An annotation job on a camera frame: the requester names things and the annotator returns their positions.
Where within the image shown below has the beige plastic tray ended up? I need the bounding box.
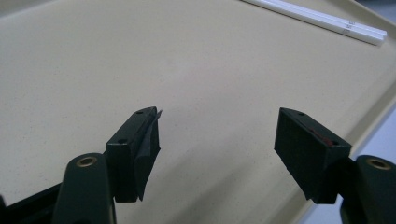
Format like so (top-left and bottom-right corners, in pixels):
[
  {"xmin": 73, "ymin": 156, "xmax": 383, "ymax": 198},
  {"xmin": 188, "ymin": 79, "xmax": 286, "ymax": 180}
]
[{"xmin": 0, "ymin": 0, "xmax": 396, "ymax": 224}]

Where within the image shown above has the white chopstick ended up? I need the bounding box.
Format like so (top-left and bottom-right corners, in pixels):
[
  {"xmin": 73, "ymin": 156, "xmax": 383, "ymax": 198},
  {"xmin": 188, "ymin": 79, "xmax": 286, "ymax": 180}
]
[
  {"xmin": 258, "ymin": 0, "xmax": 388, "ymax": 40},
  {"xmin": 241, "ymin": 0, "xmax": 383, "ymax": 47}
]

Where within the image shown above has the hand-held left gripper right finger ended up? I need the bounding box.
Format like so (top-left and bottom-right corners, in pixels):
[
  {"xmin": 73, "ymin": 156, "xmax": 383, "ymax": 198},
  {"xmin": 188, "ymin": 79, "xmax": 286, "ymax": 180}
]
[{"xmin": 274, "ymin": 106, "xmax": 353, "ymax": 205}]

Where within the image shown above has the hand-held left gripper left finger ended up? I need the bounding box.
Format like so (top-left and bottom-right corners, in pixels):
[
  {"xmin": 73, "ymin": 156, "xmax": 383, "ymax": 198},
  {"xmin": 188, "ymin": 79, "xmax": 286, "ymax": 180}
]
[{"xmin": 106, "ymin": 105, "xmax": 163, "ymax": 203}]

